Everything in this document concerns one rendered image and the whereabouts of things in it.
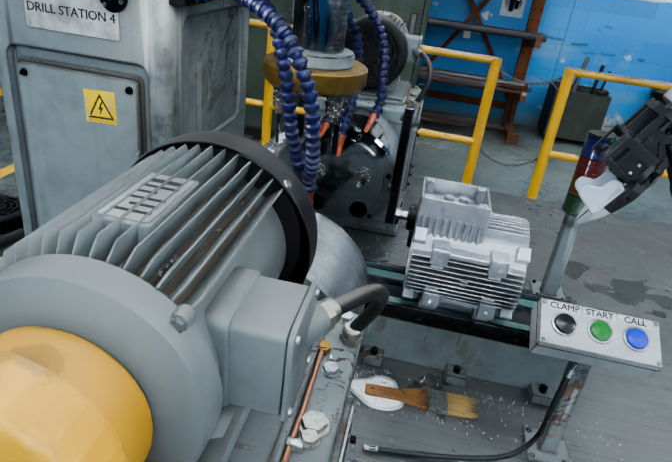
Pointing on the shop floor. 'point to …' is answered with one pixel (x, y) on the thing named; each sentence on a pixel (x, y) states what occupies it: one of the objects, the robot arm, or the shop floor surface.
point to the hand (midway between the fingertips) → (586, 219)
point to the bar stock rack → (499, 35)
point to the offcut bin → (577, 109)
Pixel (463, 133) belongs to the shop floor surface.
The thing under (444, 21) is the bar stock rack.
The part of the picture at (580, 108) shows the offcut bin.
